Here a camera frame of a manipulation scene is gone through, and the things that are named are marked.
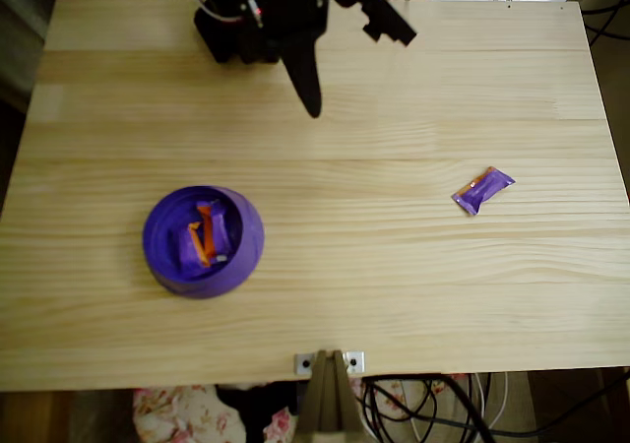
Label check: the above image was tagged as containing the floral pink white cloth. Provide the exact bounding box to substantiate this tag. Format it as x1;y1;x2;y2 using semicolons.
131;373;472;443

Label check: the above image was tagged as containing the purple plastic bowl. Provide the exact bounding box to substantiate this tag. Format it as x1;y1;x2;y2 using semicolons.
141;185;266;300

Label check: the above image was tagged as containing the thin black cable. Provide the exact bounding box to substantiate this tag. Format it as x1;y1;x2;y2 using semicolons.
362;374;630;443
582;0;630;63

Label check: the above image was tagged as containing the purple orange candy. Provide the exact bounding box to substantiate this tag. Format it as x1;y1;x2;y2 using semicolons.
450;165;517;217
195;199;233;263
169;220;212;281

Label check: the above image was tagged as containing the silver metal bracket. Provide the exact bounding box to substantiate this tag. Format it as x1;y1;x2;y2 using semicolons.
293;349;367;376

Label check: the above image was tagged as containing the tan camera stand post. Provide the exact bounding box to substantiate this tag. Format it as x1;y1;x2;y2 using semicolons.
293;348;369;443

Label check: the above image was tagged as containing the white cable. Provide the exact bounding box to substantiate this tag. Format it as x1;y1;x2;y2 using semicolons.
408;371;511;443

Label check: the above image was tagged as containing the thick black cable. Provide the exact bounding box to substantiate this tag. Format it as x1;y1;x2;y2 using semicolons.
360;371;498;443

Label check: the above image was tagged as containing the black bulky item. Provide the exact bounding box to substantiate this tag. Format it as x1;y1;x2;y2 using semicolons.
215;381;300;443

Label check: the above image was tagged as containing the grey curtain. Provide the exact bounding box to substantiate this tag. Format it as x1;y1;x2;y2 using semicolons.
0;0;198;114

